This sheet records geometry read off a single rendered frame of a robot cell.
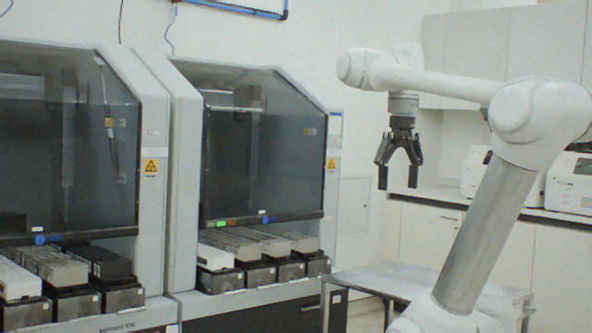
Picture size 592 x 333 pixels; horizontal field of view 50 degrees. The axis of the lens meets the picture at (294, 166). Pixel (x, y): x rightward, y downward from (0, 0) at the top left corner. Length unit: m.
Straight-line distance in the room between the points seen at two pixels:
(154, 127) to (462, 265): 1.18
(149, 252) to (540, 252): 2.58
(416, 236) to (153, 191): 2.73
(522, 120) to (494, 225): 0.25
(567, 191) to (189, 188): 2.44
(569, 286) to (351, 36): 2.08
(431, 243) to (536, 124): 3.31
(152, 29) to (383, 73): 2.00
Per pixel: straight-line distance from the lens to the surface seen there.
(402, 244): 4.70
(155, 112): 2.20
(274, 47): 3.95
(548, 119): 1.30
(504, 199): 1.39
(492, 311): 1.67
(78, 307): 2.08
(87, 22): 3.33
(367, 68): 1.69
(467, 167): 4.36
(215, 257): 2.34
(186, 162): 2.28
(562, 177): 4.04
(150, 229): 2.24
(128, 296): 2.15
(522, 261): 4.20
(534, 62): 4.48
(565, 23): 4.43
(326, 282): 2.32
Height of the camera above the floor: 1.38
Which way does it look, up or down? 4 degrees down
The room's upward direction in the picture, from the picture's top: 3 degrees clockwise
